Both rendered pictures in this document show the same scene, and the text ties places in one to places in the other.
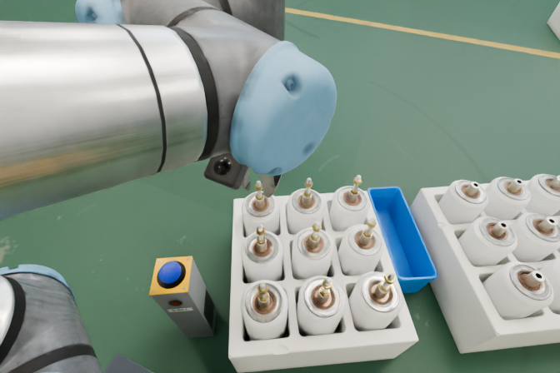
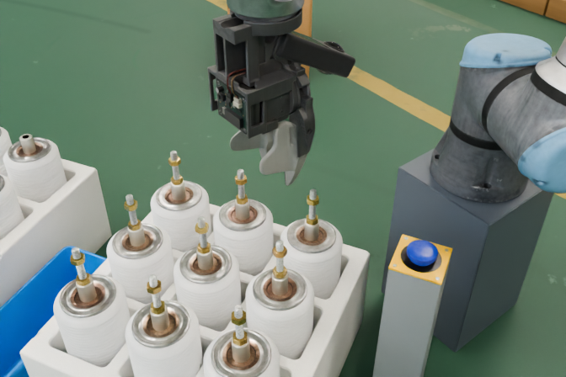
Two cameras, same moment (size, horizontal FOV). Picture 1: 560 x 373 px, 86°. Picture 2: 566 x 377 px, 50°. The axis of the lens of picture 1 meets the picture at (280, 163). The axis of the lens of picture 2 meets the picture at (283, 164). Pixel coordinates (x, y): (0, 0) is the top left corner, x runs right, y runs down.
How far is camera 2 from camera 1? 0.89 m
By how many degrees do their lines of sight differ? 92
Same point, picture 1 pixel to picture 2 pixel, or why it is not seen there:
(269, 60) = not seen: outside the picture
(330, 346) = not seen: hidden behind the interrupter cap
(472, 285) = (62, 199)
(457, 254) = (30, 224)
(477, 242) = (10, 198)
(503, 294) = (57, 166)
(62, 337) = (504, 96)
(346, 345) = not seen: hidden behind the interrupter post
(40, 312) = (524, 94)
